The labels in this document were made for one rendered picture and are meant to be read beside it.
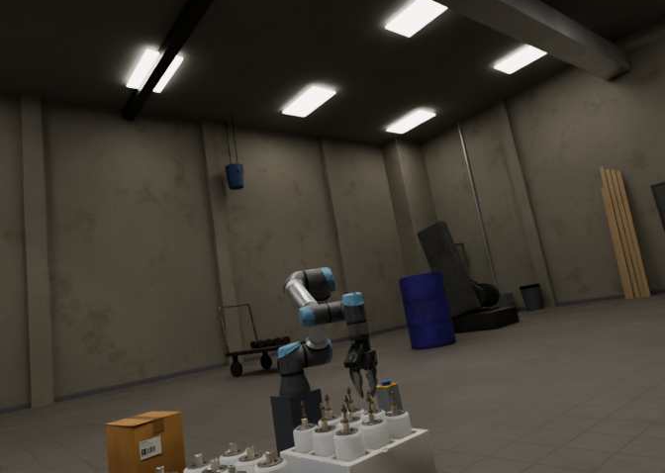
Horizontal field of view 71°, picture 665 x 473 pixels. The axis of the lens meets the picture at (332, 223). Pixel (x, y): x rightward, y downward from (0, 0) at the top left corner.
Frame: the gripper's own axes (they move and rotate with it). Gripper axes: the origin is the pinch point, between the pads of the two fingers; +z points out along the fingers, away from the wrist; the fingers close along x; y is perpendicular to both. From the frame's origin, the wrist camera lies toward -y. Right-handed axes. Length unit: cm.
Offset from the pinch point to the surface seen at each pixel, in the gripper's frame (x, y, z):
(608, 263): -212, 1018, -42
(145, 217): 606, 524, -275
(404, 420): -9.2, 8.5, 11.4
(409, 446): -10.6, 4.3, 19.1
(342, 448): 5.4, -14.6, 13.3
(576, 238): -166, 1042, -109
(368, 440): 0.5, -4.0, 14.3
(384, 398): 4.9, 31.6, 8.0
